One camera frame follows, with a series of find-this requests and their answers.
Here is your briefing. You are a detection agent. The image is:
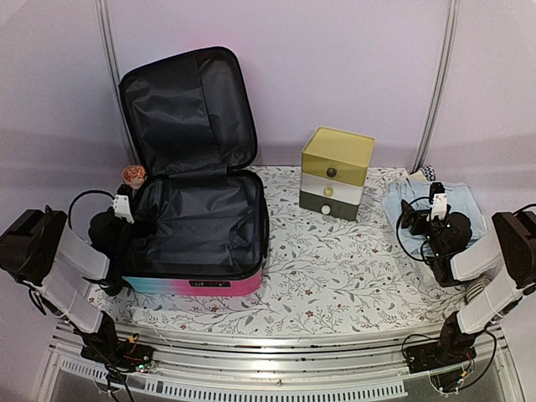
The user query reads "pale blue garment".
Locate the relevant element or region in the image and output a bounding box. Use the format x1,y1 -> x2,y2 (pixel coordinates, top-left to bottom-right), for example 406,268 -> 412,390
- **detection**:
381,177 -> 488,259

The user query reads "yellow and white storage box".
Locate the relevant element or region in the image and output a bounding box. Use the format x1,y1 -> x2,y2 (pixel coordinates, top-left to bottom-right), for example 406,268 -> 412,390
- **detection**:
299,126 -> 374,221

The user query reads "pink and teal kids suitcase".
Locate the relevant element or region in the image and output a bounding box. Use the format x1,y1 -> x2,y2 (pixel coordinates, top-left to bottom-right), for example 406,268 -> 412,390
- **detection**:
111,46 -> 270,297

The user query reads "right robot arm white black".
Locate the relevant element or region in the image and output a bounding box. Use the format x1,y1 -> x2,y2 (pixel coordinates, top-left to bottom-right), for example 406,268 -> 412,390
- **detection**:
395,193 -> 535,371

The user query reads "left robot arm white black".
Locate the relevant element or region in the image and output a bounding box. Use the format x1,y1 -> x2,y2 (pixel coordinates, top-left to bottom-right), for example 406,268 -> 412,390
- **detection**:
1,207 -> 155,370

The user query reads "black white patterned cloth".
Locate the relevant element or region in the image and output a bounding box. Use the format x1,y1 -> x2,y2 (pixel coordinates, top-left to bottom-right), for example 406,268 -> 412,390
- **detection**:
418,165 -> 436,182

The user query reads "orange patterned ceramic bowl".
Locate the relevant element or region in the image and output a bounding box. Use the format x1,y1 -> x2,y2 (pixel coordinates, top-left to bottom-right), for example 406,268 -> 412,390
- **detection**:
121,165 -> 147,189

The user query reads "floral white tablecloth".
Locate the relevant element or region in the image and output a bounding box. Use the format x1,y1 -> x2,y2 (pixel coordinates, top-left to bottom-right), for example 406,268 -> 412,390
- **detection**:
88,167 -> 463,338

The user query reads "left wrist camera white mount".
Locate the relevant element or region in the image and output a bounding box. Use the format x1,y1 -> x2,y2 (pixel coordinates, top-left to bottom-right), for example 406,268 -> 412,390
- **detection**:
112,184 -> 134,224

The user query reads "aluminium front rail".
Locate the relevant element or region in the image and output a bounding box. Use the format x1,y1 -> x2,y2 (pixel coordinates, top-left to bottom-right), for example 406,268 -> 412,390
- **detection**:
37,323 -> 524,401

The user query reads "left metal wall post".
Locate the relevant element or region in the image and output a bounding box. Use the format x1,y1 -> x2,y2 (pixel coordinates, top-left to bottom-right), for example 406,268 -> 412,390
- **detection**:
95,0 -> 121,90

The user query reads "metal wall post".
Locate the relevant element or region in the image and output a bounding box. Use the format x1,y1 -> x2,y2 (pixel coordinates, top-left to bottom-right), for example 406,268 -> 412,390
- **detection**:
95,0 -> 121,90
412,0 -> 460,172

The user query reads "right metal wall post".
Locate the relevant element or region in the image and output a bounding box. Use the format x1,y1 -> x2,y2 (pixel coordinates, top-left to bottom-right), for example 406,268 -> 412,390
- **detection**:
412,0 -> 460,172

